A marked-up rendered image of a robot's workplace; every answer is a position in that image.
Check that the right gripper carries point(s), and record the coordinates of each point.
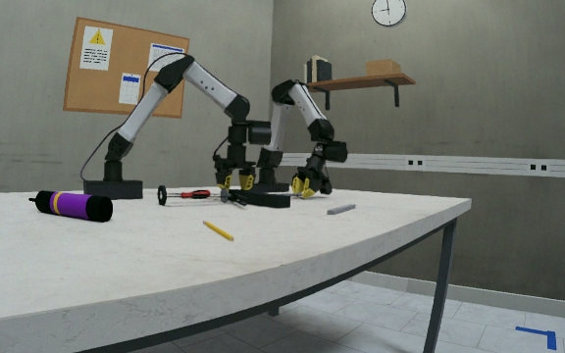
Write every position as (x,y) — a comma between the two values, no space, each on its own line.
(237,155)

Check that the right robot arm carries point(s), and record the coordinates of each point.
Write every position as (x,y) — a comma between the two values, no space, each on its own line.
(168,78)

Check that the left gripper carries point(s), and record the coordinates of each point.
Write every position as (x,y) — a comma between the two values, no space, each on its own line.
(309,179)

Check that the yellow pencil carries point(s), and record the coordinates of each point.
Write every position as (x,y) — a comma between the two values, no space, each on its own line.
(219,231)

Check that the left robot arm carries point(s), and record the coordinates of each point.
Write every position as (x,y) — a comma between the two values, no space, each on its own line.
(271,155)

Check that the purple sealant cartridge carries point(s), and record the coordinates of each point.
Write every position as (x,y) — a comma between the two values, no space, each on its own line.
(90,207)

